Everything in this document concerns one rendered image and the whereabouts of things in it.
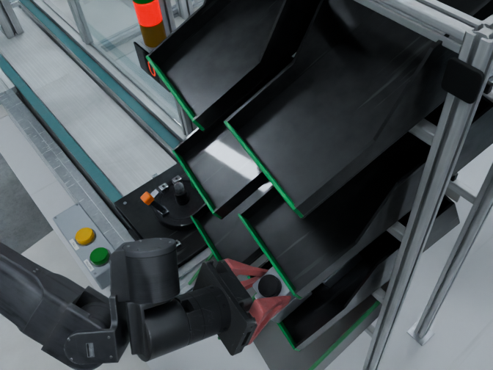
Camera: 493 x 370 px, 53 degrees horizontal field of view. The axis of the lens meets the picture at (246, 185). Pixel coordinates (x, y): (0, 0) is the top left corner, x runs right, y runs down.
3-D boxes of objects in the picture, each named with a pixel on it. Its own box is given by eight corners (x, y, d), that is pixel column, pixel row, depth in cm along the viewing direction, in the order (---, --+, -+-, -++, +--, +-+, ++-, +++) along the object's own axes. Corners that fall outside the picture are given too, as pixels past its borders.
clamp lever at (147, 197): (161, 216, 110) (144, 202, 103) (157, 210, 111) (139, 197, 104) (173, 204, 110) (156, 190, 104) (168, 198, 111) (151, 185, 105)
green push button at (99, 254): (97, 271, 107) (95, 266, 106) (89, 258, 109) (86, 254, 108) (114, 260, 109) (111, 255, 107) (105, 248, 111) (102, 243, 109)
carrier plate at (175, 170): (172, 275, 106) (169, 270, 104) (115, 208, 118) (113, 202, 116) (258, 213, 114) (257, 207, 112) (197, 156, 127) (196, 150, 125)
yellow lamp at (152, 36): (152, 51, 104) (147, 30, 100) (139, 40, 107) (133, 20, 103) (172, 40, 106) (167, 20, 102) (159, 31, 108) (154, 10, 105)
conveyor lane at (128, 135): (180, 294, 113) (171, 272, 105) (29, 110, 157) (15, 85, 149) (274, 224, 123) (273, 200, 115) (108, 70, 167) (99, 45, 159)
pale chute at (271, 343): (290, 403, 84) (274, 407, 81) (252, 338, 92) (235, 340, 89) (403, 293, 74) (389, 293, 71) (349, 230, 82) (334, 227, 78)
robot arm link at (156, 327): (122, 354, 56) (144, 373, 52) (115, 296, 55) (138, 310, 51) (175, 335, 61) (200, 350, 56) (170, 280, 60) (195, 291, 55)
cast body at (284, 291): (279, 324, 69) (259, 315, 63) (261, 300, 72) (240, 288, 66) (323, 284, 69) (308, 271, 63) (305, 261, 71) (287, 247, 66)
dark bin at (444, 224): (299, 352, 69) (279, 345, 63) (253, 280, 77) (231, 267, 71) (460, 223, 67) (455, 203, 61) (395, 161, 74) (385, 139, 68)
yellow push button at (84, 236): (83, 249, 111) (79, 245, 109) (75, 238, 113) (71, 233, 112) (98, 239, 112) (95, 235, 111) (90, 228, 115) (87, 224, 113)
